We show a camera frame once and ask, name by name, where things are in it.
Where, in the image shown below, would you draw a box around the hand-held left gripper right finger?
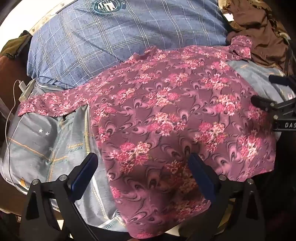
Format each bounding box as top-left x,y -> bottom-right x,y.
185,153 -> 272,241

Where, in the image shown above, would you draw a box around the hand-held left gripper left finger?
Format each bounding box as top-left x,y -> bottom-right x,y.
20,152 -> 99,241

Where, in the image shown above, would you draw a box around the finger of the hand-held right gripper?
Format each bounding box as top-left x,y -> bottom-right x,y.
251,96 -> 281,113
269,75 -> 296,87

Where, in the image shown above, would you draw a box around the pink floral shirt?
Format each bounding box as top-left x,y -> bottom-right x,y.
18,36 -> 278,233

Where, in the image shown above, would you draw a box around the brown cloth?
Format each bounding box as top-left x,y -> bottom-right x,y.
218,0 -> 296,77

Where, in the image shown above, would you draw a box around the grey-blue bed sheet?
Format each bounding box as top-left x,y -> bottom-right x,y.
0,60 -> 292,232

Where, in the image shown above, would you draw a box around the white charger adapter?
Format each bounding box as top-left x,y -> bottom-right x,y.
19,79 -> 37,102

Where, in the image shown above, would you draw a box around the brown wooden headboard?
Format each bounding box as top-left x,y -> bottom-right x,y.
0,54 -> 28,121

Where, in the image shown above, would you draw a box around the blue plaid pillow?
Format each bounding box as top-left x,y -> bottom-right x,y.
26,0 -> 229,90

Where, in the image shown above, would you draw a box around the olive green cloth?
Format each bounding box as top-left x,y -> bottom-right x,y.
0,30 -> 33,59

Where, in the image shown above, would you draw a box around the white charger cable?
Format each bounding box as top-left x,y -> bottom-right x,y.
5,80 -> 23,183

